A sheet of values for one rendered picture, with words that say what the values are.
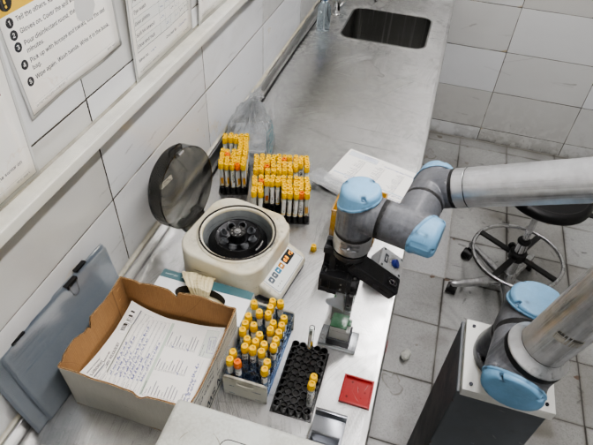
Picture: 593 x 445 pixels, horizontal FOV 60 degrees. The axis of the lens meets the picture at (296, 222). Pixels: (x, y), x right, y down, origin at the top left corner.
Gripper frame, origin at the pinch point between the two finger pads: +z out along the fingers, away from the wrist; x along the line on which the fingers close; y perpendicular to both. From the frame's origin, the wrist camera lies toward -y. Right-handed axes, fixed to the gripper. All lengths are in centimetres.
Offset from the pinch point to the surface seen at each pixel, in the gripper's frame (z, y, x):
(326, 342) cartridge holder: 11.0, 3.9, 2.5
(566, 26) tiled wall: 19, -73, -241
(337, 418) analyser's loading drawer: 7.7, -3.0, 21.4
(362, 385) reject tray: 12.5, -6.5, 9.9
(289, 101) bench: 13, 44, -101
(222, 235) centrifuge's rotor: 2.3, 36.5, -14.7
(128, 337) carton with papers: 6.4, 45.8, 18.1
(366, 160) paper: 11, 8, -71
